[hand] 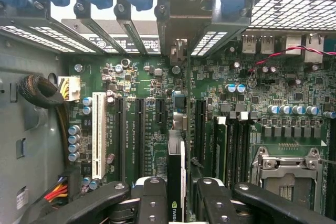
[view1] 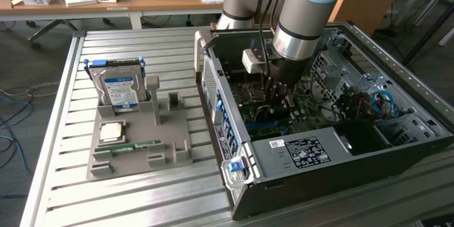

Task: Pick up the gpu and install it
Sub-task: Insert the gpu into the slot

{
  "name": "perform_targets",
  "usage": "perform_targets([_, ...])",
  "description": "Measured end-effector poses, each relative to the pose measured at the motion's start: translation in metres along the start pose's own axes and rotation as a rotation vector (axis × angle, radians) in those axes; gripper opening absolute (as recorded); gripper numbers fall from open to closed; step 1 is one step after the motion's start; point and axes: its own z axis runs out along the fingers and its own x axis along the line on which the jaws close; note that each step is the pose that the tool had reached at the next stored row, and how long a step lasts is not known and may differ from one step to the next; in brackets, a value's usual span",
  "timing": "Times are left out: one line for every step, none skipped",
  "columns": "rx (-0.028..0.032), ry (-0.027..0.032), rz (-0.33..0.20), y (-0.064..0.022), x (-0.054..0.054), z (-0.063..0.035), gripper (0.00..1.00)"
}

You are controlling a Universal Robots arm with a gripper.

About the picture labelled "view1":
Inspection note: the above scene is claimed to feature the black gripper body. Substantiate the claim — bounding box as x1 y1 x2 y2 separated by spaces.
266 56 310 88

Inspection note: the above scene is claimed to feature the graphics card with metal bracket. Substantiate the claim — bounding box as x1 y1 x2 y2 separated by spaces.
214 99 295 123

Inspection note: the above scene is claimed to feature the CPU socket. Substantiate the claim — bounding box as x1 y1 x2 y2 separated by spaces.
243 81 267 102

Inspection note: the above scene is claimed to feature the green motherboard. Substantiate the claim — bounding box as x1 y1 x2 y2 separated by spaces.
226 70 342 141

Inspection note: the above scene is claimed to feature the long blue expansion slot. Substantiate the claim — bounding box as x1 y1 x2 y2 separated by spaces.
246 120 282 131

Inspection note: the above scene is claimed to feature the chipset heat sink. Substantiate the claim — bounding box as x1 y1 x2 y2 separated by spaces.
291 122 315 134

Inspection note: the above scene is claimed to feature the grey power supply unit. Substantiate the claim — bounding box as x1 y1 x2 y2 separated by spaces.
247 127 353 181

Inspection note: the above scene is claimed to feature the black plastic shroud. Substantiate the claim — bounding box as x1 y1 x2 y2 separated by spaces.
333 120 394 156

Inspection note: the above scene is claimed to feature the blue case latch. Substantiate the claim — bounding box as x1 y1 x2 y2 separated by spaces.
226 158 248 175

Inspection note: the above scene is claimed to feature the metal disk bay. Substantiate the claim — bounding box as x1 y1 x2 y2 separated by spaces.
371 112 439 147

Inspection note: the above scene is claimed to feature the black open PC case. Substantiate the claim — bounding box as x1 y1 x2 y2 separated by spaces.
194 20 454 221

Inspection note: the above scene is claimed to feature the grey parts rack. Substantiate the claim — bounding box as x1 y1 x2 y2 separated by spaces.
87 75 195 184

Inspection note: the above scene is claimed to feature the green RAM stick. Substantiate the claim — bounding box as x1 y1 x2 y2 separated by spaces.
95 139 164 153

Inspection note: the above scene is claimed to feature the wooden desk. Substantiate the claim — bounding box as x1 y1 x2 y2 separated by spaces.
0 0 285 30

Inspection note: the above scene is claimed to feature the silver CPU chip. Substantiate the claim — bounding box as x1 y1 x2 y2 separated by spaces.
99 124 126 142

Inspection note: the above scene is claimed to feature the black chair base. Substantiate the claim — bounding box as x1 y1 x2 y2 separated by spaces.
27 19 80 50

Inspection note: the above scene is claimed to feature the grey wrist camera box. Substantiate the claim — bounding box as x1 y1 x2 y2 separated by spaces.
242 48 271 74

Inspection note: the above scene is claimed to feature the black camera cable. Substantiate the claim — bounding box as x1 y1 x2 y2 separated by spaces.
258 0 277 79

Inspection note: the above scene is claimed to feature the red orange wire bundle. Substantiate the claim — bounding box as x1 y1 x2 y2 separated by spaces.
354 93 379 119

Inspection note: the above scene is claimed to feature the blue data wire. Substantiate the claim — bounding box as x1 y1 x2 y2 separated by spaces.
370 90 399 121

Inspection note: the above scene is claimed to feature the hard disk with blue bracket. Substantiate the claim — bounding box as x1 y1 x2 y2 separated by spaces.
83 56 147 113

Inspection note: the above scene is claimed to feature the white table frame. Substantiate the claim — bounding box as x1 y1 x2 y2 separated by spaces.
413 0 454 47

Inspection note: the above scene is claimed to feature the grey floor cable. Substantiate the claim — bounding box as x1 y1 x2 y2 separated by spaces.
0 82 60 99

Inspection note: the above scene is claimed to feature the black floor cable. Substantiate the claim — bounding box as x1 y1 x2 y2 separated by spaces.
0 102 31 158

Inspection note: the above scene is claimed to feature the blue floor cable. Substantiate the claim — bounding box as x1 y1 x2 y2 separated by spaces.
0 95 35 198

